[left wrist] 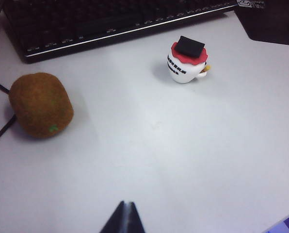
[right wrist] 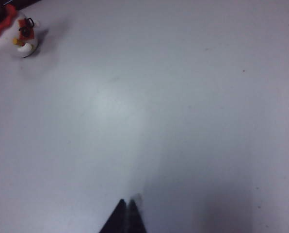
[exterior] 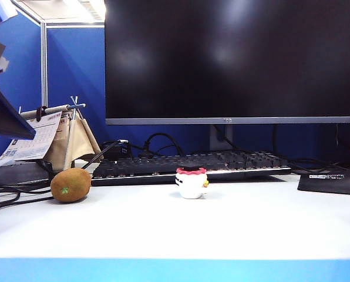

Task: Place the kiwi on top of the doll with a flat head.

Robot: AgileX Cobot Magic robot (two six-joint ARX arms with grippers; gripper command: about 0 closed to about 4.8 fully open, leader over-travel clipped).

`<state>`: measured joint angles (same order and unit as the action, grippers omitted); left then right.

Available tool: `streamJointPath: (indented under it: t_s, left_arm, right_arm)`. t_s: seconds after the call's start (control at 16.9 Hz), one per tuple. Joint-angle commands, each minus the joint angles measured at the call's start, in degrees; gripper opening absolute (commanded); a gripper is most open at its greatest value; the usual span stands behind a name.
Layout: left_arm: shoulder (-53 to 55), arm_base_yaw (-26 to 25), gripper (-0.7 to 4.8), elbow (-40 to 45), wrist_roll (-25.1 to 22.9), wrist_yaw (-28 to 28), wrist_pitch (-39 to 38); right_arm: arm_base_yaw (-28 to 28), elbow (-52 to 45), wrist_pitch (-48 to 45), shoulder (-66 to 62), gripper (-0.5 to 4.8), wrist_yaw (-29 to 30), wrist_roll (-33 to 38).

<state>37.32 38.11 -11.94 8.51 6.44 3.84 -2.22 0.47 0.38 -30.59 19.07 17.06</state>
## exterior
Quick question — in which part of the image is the brown plush kiwi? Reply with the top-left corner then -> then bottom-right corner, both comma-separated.
50,167 -> 92,204

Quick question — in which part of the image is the white flat-head doll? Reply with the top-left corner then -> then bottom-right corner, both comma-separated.
174,164 -> 210,200

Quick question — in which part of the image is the black flat device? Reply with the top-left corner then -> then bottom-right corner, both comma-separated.
0,160 -> 53,186

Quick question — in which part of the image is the black mechanical keyboard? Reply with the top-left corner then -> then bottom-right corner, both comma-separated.
90,150 -> 293,187

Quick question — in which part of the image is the grey monitor stand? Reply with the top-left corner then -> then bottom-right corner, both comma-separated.
209,124 -> 234,151

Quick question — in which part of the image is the black power adapter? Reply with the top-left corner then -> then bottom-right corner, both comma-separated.
100,140 -> 132,162

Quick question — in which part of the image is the black thin rod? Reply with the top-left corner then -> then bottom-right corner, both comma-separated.
80,143 -> 119,170

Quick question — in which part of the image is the large black computer monitor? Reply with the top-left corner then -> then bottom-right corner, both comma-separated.
104,0 -> 350,126

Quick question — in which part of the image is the beige tent-shaped holder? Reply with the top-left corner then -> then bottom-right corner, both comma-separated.
42,95 -> 104,173

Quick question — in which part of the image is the white desk calendar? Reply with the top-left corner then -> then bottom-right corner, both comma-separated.
0,111 -> 65,164

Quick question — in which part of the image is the black mouse pad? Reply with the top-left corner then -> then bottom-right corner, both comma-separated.
297,169 -> 350,196

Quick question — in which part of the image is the black looped cable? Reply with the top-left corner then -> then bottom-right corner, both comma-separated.
127,132 -> 185,157

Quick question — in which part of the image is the black monitor cable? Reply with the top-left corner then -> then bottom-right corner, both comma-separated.
272,124 -> 349,174

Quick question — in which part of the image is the aluminium partition frame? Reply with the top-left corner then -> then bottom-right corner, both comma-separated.
10,0 -> 106,108

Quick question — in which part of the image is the black desk cable bundle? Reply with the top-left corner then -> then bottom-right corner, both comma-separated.
0,182 -> 56,216

